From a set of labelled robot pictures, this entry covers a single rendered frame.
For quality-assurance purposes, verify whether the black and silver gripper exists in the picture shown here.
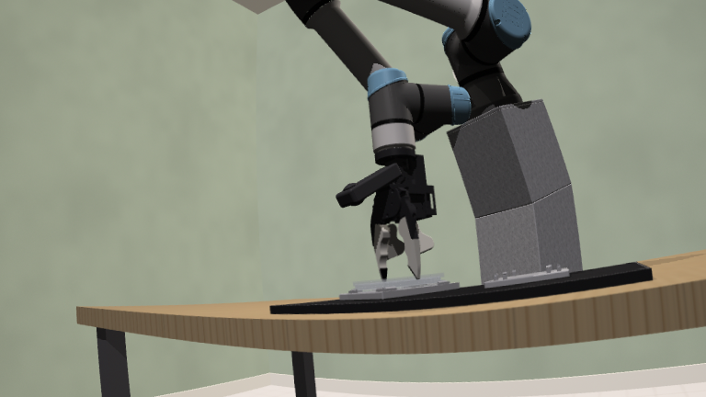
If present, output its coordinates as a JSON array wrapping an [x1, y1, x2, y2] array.
[[370, 148, 437, 279]]

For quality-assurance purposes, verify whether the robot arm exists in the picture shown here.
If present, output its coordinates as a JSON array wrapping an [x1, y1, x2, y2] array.
[[285, 0, 531, 208]]

